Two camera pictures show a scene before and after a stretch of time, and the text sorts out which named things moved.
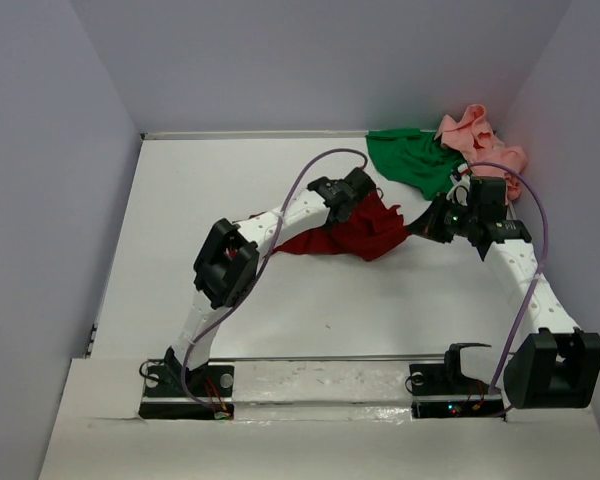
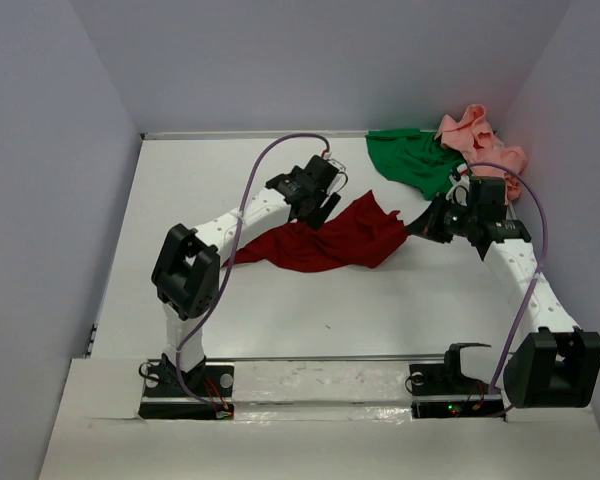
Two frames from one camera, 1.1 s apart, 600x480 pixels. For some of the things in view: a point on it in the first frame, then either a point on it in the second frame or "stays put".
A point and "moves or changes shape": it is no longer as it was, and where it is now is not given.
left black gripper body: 356,187 → 318,201
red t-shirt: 375,228 moves or changes shape
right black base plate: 437,392 stays put
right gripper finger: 438,233 stays put
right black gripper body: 435,220 stays put
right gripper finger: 433,216 stays put
